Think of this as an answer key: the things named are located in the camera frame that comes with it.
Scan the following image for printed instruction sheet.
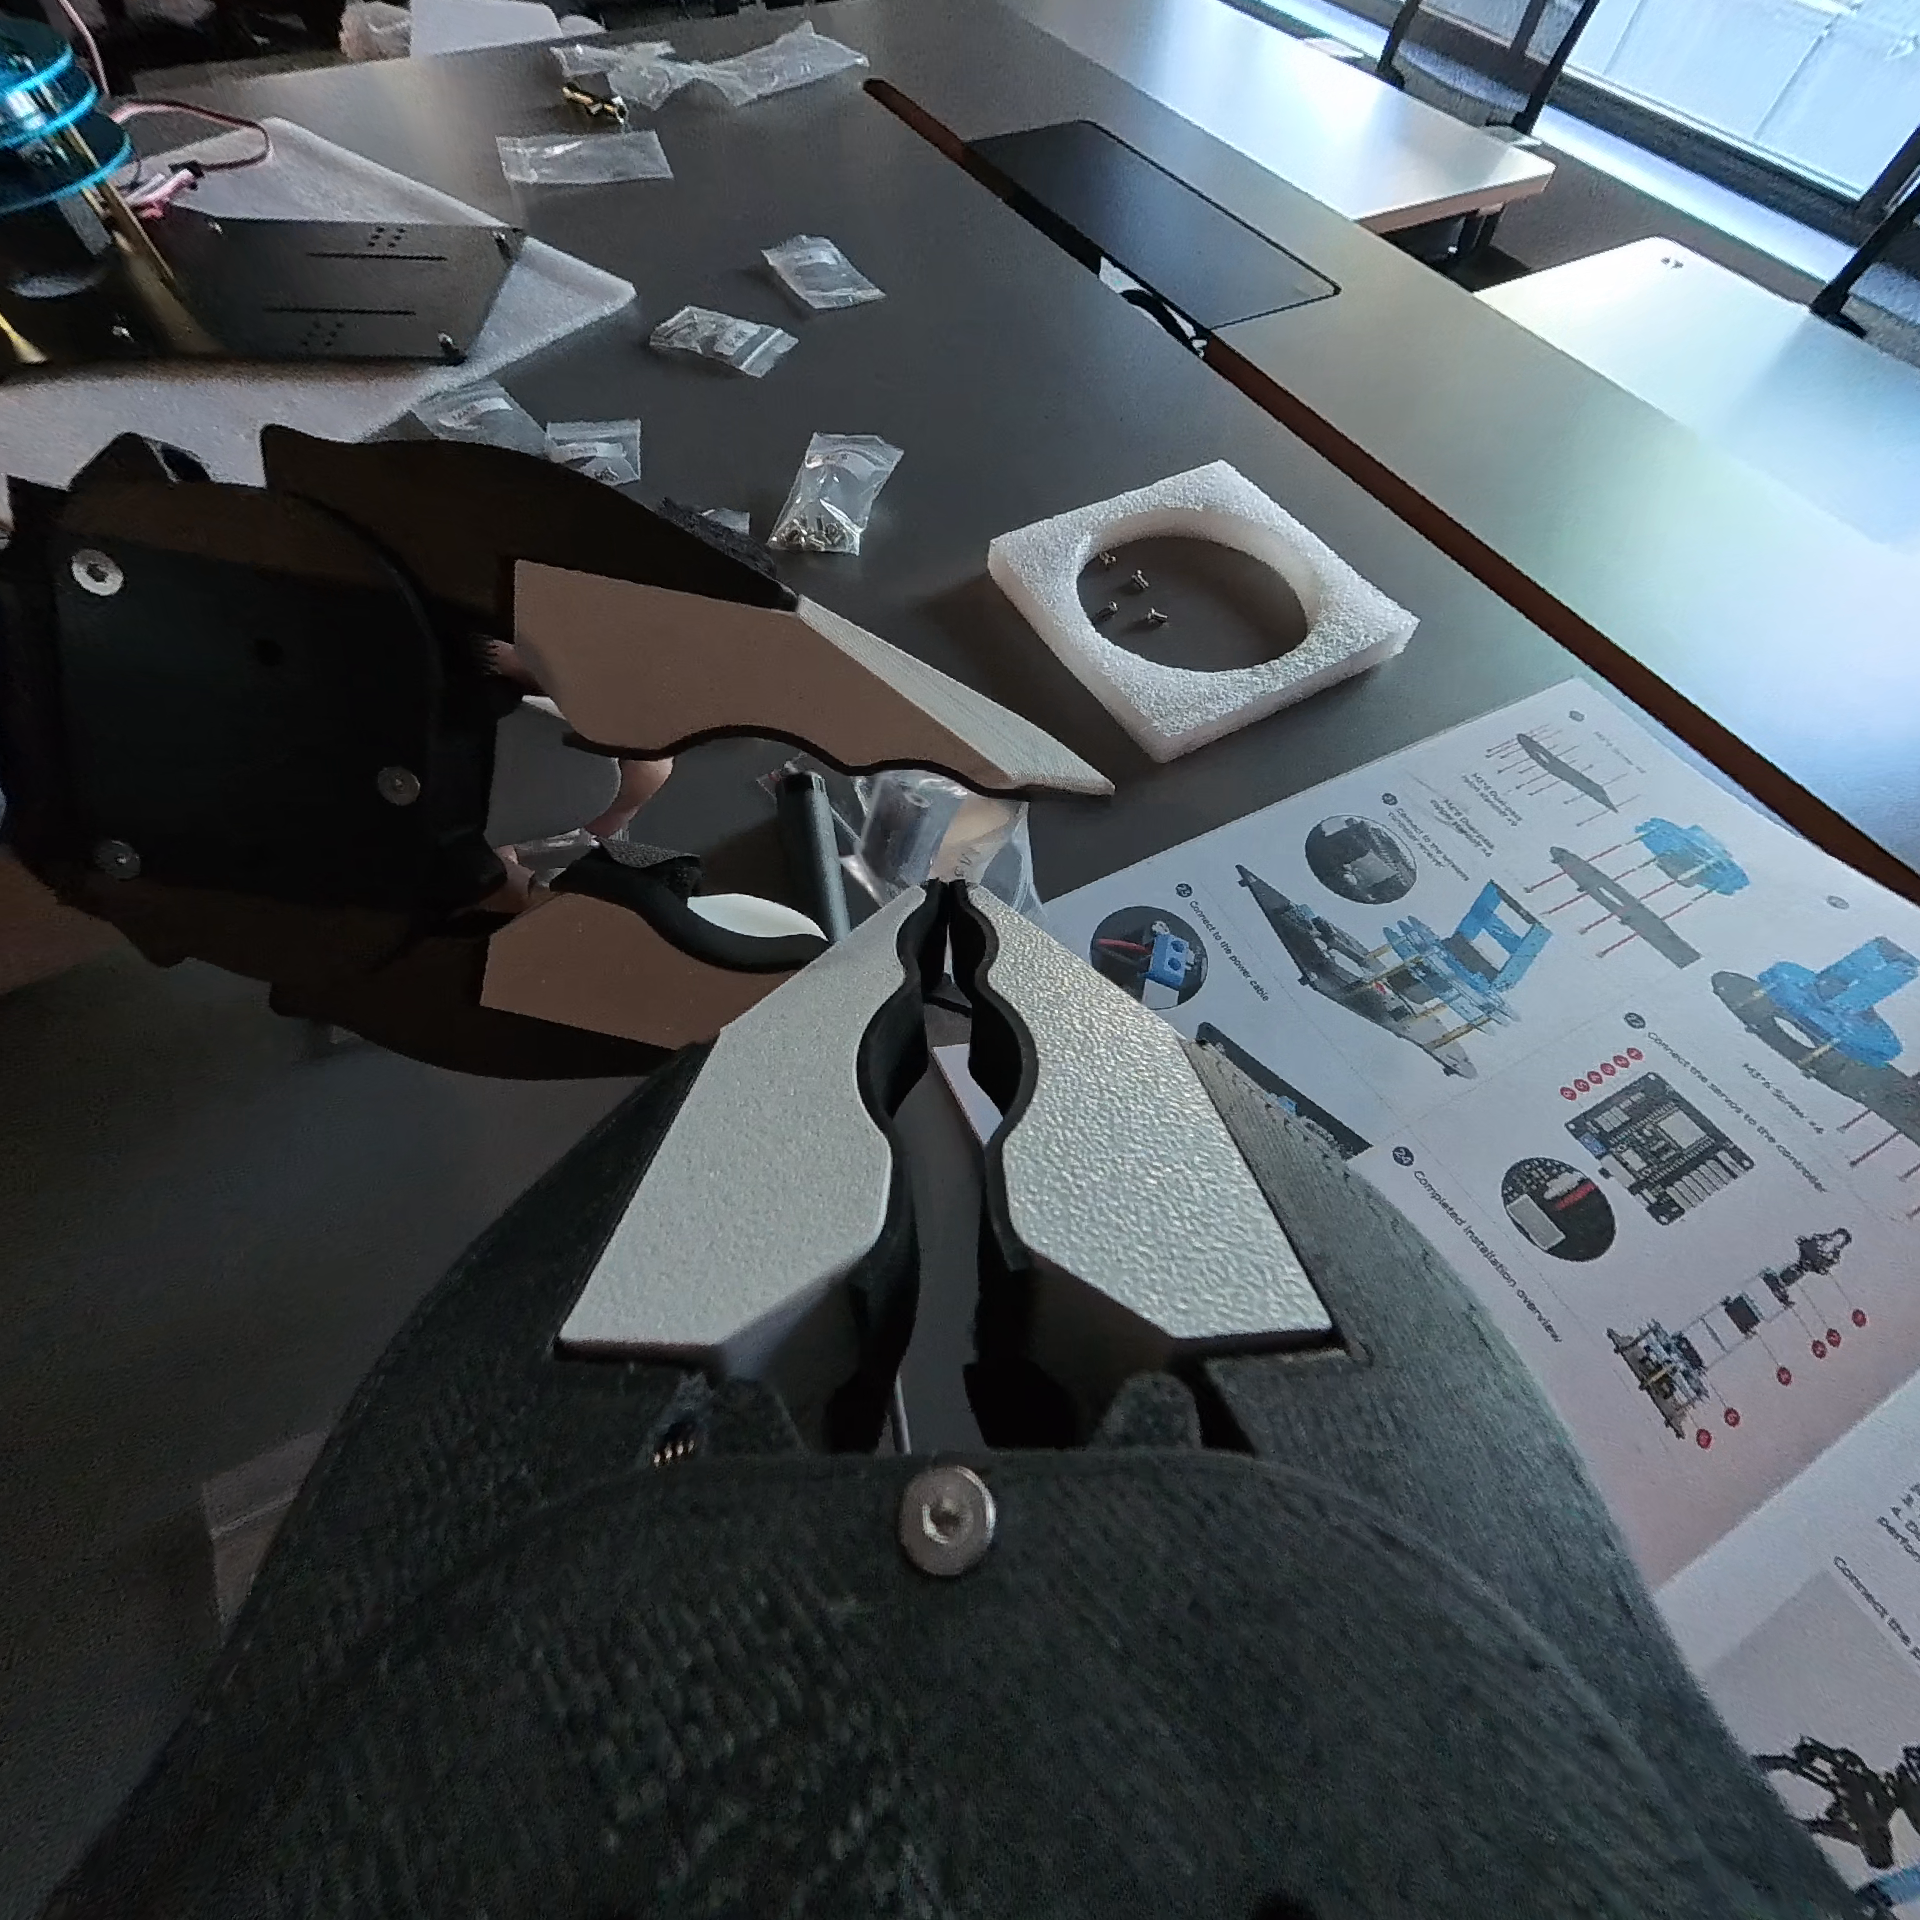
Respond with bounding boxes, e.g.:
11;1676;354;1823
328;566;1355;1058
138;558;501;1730
1041;675;1920;1920

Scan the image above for red wires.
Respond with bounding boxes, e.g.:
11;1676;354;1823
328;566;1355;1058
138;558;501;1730
81;98;274;212

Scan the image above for long clear plastic bag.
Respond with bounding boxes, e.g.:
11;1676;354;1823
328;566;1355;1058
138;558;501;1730
646;21;873;110

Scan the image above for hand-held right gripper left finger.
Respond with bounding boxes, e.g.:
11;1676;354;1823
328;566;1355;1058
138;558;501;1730
557;885;961;1378

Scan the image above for large window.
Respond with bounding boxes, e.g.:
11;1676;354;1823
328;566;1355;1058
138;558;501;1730
1244;0;1920;205

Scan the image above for white foam frame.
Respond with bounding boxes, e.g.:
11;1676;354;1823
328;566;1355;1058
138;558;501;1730
988;462;1422;765

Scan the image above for black screwdriver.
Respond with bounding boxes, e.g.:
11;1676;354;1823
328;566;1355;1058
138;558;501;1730
774;762;853;938

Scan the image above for black office chair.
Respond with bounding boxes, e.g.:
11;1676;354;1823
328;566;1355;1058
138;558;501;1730
1373;0;1602;96
1807;193;1920;342

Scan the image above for toy robot arm base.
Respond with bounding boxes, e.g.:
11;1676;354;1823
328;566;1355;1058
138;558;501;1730
0;41;528;370

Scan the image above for clear bag of screws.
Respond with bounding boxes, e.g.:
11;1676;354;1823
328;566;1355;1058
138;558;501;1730
768;431;903;558

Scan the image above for grey desk with hatch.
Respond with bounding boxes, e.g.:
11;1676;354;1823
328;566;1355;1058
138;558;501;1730
872;0;1920;904

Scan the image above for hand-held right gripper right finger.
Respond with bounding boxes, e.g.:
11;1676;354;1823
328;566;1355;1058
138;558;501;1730
948;885;1338;1388

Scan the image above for wood-edged grey desk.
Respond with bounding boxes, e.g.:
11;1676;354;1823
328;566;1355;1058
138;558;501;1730
1476;236;1920;541
1049;0;1558;236

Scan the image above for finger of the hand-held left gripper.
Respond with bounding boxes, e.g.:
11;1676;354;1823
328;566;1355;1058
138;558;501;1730
480;841;828;1051
506;558;1115;800

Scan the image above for clear plastic parts bag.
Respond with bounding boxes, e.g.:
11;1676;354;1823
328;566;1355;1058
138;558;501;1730
831;762;1052;919

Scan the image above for black desk hatch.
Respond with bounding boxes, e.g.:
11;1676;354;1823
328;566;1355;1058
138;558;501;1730
968;122;1339;332

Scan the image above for white foam sheet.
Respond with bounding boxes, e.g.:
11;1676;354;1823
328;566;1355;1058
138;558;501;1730
0;117;638;443

